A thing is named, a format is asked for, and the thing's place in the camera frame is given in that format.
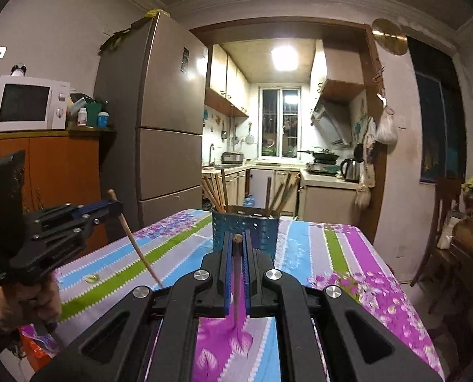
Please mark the light bamboo chopstick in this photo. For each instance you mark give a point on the light bamboo chopstick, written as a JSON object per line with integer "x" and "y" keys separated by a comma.
{"x": 225, "y": 192}
{"x": 220, "y": 197}
{"x": 210, "y": 191}

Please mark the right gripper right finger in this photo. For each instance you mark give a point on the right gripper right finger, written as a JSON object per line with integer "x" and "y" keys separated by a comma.
{"x": 324, "y": 335}

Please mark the floral striped tablecloth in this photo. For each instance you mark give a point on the floral striped tablecloth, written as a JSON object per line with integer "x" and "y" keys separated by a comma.
{"x": 242, "y": 299}

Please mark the kitchen window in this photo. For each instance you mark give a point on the kitchen window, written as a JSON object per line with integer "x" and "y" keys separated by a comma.
{"x": 280, "y": 122}

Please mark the white medicine bottle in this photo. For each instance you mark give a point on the white medicine bottle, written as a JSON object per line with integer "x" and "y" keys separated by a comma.
{"x": 82, "y": 116}

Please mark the steel range hood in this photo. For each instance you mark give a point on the steel range hood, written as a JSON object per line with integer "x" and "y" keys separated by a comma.
{"x": 332, "y": 120}

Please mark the brown wooden chopstick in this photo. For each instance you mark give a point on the brown wooden chopstick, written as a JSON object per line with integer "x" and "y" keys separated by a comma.
{"x": 268, "y": 194}
{"x": 276, "y": 198}
{"x": 285, "y": 196}

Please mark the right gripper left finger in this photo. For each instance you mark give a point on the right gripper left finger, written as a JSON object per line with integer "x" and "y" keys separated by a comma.
{"x": 148, "y": 335}

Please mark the wooden chair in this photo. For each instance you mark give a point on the wooden chair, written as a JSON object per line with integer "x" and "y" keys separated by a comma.
{"x": 447, "y": 194}

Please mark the dark brown chopstick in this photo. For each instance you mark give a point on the dark brown chopstick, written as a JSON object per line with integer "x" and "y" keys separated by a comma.
{"x": 136, "y": 248}
{"x": 237, "y": 255}
{"x": 288, "y": 206}

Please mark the steel electric kettle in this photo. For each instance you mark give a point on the steel electric kettle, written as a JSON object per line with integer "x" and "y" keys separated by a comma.
{"x": 351, "y": 170}

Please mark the brown three-door refrigerator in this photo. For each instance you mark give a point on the brown three-door refrigerator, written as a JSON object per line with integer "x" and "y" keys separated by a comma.
{"x": 152, "y": 82}

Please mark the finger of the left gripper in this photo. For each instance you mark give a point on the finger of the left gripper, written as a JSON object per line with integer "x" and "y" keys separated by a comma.
{"x": 93, "y": 230}
{"x": 99, "y": 209}

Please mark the blue lidded jar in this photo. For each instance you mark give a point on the blue lidded jar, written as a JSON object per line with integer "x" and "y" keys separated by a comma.
{"x": 102, "y": 119}

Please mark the blue perforated utensil holder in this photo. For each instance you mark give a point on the blue perforated utensil holder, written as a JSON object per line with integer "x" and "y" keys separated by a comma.
{"x": 238, "y": 219}

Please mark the round gold wall clock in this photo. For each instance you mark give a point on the round gold wall clock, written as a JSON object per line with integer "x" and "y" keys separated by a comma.
{"x": 389, "y": 36}

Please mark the white microwave oven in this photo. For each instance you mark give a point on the white microwave oven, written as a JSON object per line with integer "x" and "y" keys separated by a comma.
{"x": 32, "y": 104}

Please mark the blue water jug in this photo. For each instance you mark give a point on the blue water jug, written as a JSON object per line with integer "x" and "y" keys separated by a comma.
{"x": 249, "y": 201}

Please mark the black wok on stove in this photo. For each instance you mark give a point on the black wok on stove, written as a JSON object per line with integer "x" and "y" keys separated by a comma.
{"x": 322, "y": 155}

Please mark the person's left hand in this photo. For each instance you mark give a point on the person's left hand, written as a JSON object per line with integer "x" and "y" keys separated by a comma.
{"x": 21, "y": 305}

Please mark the hanging white plastic bag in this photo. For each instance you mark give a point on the hanging white plastic bag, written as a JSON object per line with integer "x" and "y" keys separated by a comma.
{"x": 387, "y": 132}

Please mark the orange wooden cabinet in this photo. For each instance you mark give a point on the orange wooden cabinet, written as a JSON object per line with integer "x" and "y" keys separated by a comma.
{"x": 60, "y": 166}

